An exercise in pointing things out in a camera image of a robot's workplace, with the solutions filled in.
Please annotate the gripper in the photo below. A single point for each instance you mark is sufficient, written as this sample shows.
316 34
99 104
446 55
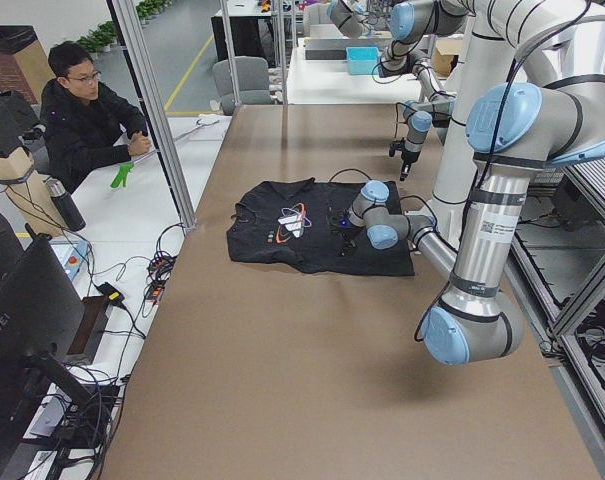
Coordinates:
408 155
345 231

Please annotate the black graphic t-shirt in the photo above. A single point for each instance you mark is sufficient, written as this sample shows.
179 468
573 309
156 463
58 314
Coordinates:
299 224

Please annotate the metal reacher grabber tool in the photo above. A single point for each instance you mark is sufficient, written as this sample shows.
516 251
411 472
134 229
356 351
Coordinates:
120 180

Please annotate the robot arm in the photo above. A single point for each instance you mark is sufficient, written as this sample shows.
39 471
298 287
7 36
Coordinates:
409 22
531 97

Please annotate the blue plastic bin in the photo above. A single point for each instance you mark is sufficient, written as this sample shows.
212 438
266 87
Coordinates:
362 60

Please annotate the cardboard box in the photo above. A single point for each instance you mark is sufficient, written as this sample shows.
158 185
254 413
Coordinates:
445 55

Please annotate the grey orange usb hub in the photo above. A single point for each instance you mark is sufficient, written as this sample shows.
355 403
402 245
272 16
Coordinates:
154 291
161 264

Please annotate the grey office chair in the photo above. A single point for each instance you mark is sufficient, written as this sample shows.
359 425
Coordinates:
253 82

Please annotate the black power adapter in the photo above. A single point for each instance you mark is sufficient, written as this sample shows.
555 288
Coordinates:
114 296

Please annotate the robot teach pendant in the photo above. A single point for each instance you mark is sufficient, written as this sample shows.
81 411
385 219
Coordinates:
72 254

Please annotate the seated man in black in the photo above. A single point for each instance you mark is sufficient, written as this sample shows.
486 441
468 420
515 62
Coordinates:
87 125

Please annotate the dark metal water bottle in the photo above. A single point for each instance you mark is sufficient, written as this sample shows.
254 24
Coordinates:
65 204

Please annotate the black computer monitor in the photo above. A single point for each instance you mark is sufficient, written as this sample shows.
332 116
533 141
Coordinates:
40 313

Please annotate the aluminium cage frame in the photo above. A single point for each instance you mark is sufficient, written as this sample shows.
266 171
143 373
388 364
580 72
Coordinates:
130 37

